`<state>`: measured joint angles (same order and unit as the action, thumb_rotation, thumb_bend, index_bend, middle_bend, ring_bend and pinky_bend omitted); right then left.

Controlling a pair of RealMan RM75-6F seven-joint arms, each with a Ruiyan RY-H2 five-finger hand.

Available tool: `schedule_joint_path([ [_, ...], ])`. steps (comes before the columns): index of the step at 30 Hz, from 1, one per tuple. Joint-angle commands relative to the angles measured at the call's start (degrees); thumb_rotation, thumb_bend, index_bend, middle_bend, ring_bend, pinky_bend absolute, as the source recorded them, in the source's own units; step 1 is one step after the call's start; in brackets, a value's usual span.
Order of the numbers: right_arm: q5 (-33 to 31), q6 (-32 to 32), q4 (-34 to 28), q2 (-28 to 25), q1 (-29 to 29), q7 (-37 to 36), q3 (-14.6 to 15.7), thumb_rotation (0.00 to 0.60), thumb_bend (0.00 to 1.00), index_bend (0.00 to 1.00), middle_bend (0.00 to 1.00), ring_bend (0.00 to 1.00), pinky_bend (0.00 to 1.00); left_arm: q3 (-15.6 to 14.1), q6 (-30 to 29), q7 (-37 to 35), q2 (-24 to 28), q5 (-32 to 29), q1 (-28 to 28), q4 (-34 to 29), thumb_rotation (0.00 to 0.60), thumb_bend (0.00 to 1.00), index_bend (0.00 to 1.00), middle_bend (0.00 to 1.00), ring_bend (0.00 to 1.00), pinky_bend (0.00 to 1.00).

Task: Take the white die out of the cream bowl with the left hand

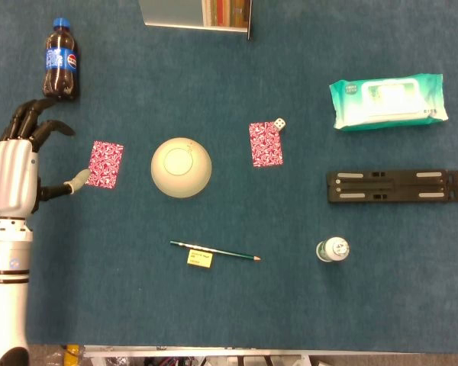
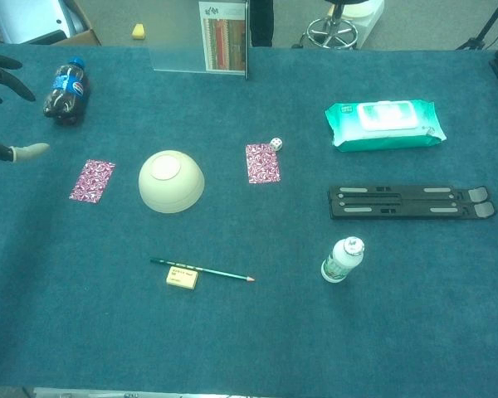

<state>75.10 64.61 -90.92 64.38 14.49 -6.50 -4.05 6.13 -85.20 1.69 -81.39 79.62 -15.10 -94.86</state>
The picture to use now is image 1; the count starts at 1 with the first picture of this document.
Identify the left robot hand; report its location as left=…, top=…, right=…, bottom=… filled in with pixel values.
left=0, top=98, right=92, bottom=221

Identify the red patterned playing card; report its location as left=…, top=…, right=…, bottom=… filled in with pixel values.
left=84, top=140, right=125, bottom=190
left=248, top=120, right=284, bottom=169

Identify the Pepsi cola bottle blue cap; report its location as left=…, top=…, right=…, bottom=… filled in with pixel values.
left=41, top=18, right=80, bottom=102

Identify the upturned cream bowl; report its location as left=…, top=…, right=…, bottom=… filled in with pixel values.
left=150, top=136, right=214, bottom=201

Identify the yellow plastic piece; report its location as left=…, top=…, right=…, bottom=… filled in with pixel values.
left=63, top=345, right=81, bottom=366

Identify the yellow eraser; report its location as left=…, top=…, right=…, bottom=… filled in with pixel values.
left=186, top=249, right=214, bottom=267

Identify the green pencil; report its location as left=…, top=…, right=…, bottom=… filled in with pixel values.
left=169, top=239, right=263, bottom=262

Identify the teal carpet table cover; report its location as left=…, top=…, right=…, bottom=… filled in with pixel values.
left=0, top=0, right=458, bottom=354

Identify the small white drink bottle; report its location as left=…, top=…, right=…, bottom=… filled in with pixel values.
left=315, top=235, right=350, bottom=264

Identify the black folding laptop stand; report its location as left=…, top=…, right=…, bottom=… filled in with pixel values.
left=325, top=168, right=458, bottom=204

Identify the green wet wipes pack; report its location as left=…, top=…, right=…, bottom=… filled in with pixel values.
left=328, top=72, right=450, bottom=133

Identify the metal table edge rail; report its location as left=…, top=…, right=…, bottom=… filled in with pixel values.
left=82, top=344, right=458, bottom=360

